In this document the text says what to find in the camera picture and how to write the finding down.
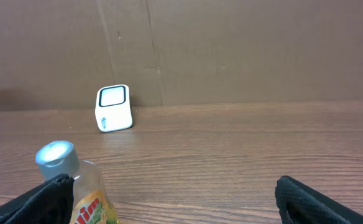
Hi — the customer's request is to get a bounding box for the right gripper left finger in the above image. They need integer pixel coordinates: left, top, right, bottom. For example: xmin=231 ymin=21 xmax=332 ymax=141
xmin=0 ymin=174 xmax=75 ymax=224

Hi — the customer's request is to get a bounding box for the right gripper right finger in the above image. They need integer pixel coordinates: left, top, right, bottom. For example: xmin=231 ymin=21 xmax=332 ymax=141
xmin=275 ymin=175 xmax=363 ymax=224

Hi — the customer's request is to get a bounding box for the yellow drink bottle silver cap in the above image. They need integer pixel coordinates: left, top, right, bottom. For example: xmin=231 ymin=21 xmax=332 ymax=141
xmin=35 ymin=140 xmax=120 ymax=224

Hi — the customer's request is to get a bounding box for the white barcode scanner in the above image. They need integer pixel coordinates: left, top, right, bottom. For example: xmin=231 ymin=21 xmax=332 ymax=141
xmin=94 ymin=85 xmax=133 ymax=133

